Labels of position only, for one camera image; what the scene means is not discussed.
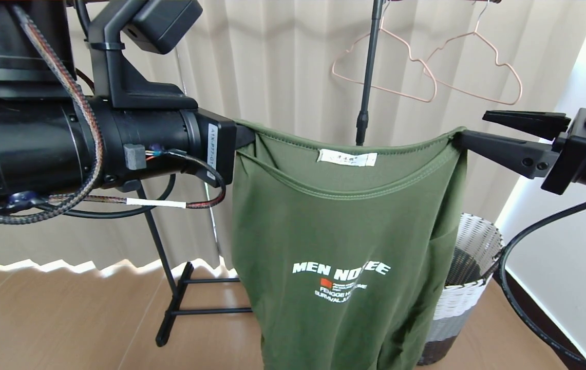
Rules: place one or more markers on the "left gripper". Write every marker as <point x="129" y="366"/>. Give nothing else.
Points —
<point x="31" y="149"/>

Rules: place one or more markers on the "pink clothes hanger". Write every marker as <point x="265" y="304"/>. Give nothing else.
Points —
<point x="400" y="94"/>
<point x="477" y="93"/>

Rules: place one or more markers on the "green long-sleeved shirt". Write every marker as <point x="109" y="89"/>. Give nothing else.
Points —
<point x="344" y="231"/>

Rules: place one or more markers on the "white laundry basket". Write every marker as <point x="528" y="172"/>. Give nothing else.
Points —
<point x="477" y="236"/>

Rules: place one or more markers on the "black clothes rack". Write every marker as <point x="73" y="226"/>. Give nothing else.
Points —
<point x="371" y="51"/>

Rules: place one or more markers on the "beige curtain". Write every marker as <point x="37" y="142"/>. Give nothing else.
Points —
<point x="282" y="61"/>

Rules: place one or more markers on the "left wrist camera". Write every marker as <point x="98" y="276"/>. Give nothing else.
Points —
<point x="164" y="23"/>

